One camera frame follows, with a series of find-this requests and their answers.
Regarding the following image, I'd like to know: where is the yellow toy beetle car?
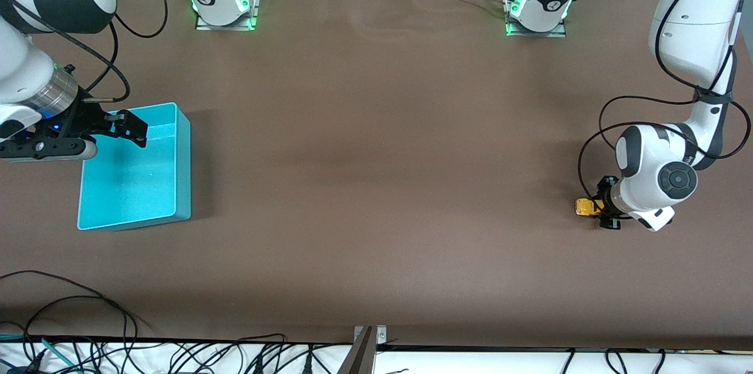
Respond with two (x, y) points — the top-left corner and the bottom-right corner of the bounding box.
(575, 198), (605, 218)

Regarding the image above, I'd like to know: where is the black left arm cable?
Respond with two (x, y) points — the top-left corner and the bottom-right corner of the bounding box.
(578, 0), (753, 210)

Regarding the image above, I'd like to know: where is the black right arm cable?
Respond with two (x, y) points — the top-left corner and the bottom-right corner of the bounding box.
(12, 0), (169, 103)

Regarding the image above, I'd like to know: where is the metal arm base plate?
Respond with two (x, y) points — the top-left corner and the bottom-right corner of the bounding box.
(195, 0), (260, 31)
(505, 0), (567, 38)

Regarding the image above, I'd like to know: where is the short looping black cable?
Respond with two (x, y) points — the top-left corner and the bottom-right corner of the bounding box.
(24, 295), (139, 342)

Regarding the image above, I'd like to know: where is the teal cable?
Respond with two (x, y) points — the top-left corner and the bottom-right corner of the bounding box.
(0, 333), (77, 374)

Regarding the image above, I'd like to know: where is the teal plastic box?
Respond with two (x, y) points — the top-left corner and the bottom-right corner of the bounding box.
(76, 102), (192, 232)

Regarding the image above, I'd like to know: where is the long looping black cable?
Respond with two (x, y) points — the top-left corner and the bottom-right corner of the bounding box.
(0, 270), (155, 342)

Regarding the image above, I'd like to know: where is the dark metal post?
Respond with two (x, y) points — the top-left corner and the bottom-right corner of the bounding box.
(336, 327), (377, 374)

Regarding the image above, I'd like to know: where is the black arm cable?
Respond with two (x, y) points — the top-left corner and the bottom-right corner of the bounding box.
(578, 0), (753, 210)
(12, 0), (169, 103)

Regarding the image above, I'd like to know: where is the metal corner bracket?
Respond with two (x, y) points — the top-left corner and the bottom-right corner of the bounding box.
(353, 325), (388, 345)

